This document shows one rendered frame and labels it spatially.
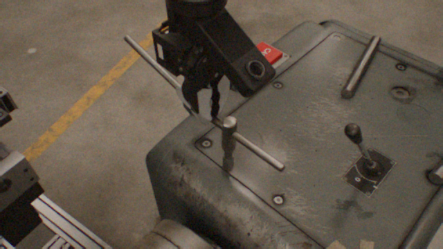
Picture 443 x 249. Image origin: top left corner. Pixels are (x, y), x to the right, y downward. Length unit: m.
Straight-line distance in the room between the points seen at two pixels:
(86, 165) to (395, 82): 1.81
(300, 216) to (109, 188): 1.66
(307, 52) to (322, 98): 0.14
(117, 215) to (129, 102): 0.82
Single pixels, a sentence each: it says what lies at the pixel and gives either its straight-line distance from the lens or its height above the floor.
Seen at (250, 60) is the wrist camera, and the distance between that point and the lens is 0.43.
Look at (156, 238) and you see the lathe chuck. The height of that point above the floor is 1.20.
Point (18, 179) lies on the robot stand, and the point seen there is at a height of 1.07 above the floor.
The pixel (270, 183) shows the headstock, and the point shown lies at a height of 1.26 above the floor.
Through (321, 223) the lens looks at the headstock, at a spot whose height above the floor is 1.25.
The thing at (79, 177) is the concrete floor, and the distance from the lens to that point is 2.25.
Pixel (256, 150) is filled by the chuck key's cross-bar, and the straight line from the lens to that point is 0.52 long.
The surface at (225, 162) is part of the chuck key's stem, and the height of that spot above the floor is 1.27.
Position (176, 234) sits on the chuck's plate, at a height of 1.22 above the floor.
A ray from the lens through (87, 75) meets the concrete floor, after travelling 2.83.
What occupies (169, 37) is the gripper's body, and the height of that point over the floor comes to 1.49.
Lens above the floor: 1.77
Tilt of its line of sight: 50 degrees down
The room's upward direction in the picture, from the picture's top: straight up
